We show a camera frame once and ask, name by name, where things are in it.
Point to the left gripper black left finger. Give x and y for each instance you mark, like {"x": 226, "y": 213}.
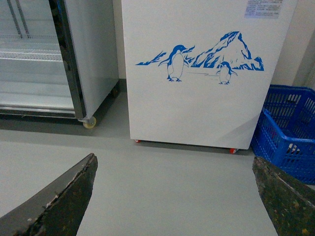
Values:
{"x": 58, "y": 208}

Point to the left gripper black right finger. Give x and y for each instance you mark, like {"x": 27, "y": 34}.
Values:
{"x": 290, "y": 204}

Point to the glass door display fridge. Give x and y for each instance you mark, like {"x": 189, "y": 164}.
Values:
{"x": 58, "y": 58}

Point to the blue plastic basket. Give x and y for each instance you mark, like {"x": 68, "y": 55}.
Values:
{"x": 285, "y": 131}

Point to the white chest freezer, blue rim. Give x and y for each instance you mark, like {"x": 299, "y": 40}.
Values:
{"x": 198, "y": 71}

